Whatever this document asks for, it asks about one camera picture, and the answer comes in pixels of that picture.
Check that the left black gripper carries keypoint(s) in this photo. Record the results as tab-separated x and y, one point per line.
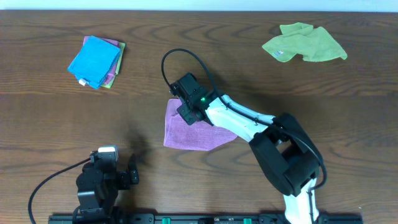
125	179

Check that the purple microfiber cloth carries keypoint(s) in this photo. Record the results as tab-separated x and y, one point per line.
200	136

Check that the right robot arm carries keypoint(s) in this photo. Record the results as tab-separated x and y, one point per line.
286	155

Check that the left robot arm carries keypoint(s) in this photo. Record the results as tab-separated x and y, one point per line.
98	187

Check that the green folded cloth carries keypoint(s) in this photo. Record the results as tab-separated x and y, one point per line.
111	76

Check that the blue folded cloth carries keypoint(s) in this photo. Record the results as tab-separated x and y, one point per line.
77	67

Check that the green crumpled cloth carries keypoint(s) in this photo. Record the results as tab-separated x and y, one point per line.
313	44

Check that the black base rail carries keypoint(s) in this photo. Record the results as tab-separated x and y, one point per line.
267	218

